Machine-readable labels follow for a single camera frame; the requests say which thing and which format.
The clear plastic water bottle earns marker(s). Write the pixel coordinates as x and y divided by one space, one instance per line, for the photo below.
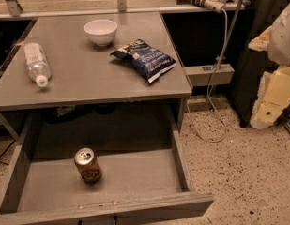
36 63

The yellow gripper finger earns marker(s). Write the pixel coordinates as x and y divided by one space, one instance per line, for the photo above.
261 42
272 98

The white ceramic bowl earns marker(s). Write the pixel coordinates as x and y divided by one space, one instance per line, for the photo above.
101 32

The orange soda can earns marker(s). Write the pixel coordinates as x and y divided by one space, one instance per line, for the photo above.
87 165

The grey counter cabinet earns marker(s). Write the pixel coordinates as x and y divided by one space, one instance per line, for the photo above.
83 73

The grey metal bracket block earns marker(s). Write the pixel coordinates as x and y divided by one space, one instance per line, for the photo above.
205 75

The black white striped handle device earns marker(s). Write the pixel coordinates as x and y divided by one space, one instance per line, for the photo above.
215 6

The blue chip bag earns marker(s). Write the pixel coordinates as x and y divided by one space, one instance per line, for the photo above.
149 61

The grey open top drawer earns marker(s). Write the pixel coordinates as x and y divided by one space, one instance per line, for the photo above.
145 177

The dark cabinet at right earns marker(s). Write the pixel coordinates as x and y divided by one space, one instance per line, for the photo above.
250 65

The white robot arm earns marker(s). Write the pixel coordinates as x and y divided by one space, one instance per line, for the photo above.
279 40

